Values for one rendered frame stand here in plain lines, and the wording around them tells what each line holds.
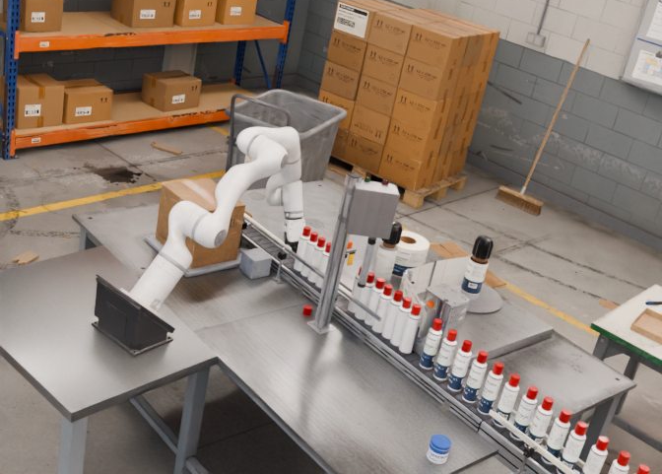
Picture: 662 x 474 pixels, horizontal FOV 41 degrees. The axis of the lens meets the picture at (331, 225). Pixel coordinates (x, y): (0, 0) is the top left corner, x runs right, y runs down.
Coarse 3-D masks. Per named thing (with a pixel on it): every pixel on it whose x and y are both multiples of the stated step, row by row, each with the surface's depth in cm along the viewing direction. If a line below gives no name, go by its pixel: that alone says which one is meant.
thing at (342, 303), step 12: (252, 228) 413; (252, 240) 401; (264, 240) 403; (276, 252) 394; (288, 264) 386; (300, 276) 379; (348, 300) 368; (348, 312) 358; (360, 324) 352; (396, 348) 341; (408, 360) 335; (420, 360) 336; (432, 372) 330; (444, 384) 324; (456, 396) 319; (468, 408) 313
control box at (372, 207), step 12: (360, 192) 323; (372, 192) 323; (384, 192) 324; (396, 192) 325; (360, 204) 325; (372, 204) 325; (384, 204) 325; (396, 204) 326; (348, 216) 329; (360, 216) 327; (372, 216) 327; (384, 216) 328; (348, 228) 328; (360, 228) 329; (372, 228) 329; (384, 228) 330
